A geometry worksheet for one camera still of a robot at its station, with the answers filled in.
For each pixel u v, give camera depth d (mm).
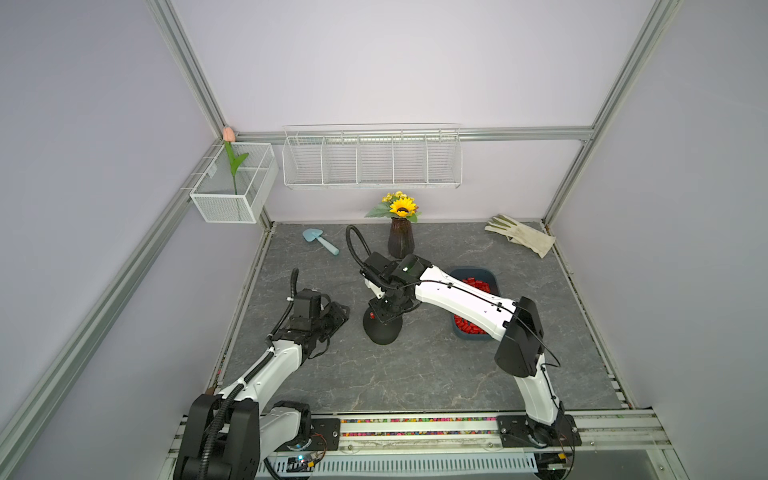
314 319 694
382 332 877
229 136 893
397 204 913
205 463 362
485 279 995
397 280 579
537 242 1152
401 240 1082
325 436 732
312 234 1157
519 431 737
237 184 879
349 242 655
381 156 1072
